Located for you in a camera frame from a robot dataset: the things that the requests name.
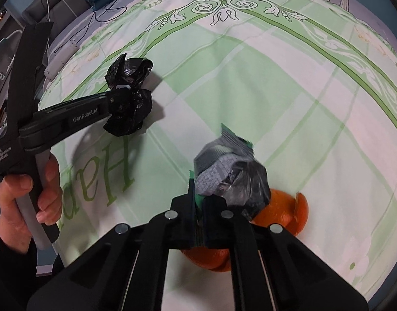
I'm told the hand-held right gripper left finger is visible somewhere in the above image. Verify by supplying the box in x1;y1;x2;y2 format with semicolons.
26;194;199;311

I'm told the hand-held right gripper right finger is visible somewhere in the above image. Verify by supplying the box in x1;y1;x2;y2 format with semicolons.
202;196;369;311

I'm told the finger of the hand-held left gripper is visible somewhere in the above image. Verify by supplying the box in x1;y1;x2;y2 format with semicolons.
103;89;137;120

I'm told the black plastic bag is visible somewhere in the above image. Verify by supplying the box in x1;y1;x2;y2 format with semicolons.
103;53;154;137

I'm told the green snack wrapper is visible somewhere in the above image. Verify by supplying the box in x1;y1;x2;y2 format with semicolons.
187;124;272;221

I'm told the person's left forearm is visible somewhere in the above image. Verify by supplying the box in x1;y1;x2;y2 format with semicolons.
0;215;64;311

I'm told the person's left hand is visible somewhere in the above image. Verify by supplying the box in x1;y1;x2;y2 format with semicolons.
0;152;63;250

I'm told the orange peel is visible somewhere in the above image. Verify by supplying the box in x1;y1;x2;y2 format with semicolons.
181;245;233;273
250;188;309;238

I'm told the white power strip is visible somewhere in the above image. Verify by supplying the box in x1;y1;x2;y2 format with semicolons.
44;43;80;81

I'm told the grey household appliance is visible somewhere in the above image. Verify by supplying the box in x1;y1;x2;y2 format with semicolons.
0;6;21;107

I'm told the green white printed blanket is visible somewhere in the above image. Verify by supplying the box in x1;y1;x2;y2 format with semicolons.
38;0;397;311

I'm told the black cable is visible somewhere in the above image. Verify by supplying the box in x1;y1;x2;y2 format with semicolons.
54;0;129;56

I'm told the white cable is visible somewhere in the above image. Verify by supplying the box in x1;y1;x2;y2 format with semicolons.
41;0;51;68

